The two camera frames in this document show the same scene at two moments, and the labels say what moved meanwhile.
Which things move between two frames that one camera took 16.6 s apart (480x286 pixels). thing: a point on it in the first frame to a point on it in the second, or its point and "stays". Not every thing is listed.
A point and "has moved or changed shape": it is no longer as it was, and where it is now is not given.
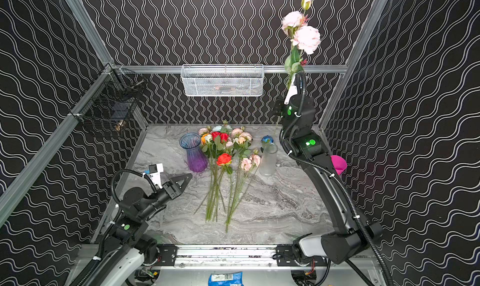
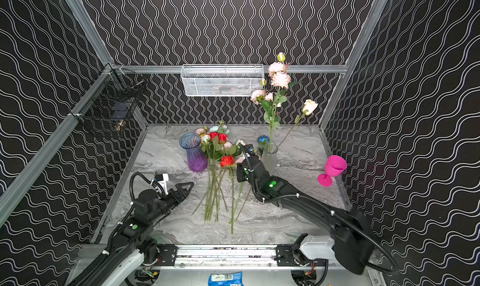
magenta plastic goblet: (339, 163) stays
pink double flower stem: (249, 167) to (264, 98)
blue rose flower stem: (267, 139) has moved or changed shape
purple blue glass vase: (197, 161) stays
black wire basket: (111, 99) stays
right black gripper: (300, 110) to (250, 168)
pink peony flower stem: (306, 37) to (280, 78)
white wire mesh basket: (222, 80) stays
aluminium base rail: (234, 256) stays
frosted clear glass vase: (268, 162) stays
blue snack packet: (226, 279) stays
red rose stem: (224, 161) to (229, 161)
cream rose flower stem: (242, 141) has moved or changed shape
